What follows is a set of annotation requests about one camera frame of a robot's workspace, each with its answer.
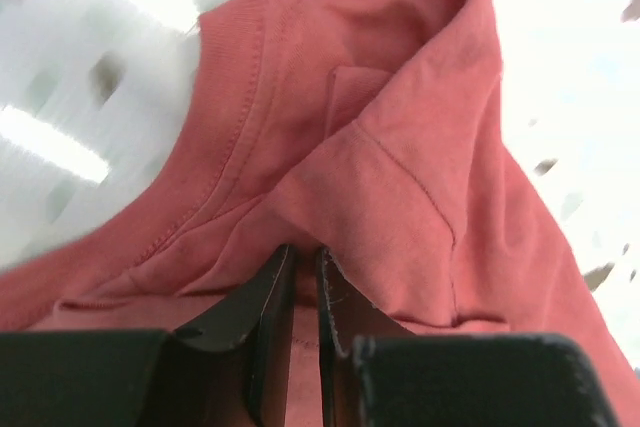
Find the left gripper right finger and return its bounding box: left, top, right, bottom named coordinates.
left=316, top=247, right=413, bottom=426

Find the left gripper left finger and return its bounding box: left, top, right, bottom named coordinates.
left=174, top=245, right=296, bottom=426

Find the salmon pink t shirt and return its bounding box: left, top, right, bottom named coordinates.
left=1, top=0, right=639, bottom=426

